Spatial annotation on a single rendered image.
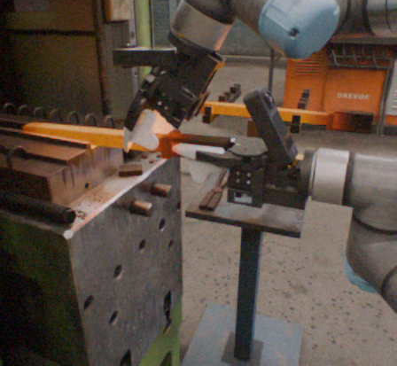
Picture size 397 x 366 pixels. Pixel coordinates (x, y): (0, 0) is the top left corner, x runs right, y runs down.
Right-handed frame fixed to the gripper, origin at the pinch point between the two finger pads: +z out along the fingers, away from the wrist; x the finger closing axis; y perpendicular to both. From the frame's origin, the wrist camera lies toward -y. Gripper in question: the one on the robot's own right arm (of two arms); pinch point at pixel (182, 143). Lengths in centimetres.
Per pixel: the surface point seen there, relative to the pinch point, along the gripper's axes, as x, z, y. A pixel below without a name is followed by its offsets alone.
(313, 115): 34.1, -16.2, 3.6
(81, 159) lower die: -4.2, 17.2, 3.7
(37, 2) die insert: 1.6, 26.7, -21.2
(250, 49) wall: 732, 189, 74
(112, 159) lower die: 4.0, 17.2, 7.2
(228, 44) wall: 727, 237, 66
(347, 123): 35.3, -23.6, 5.0
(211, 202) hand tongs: 30.5, 7.1, 28.8
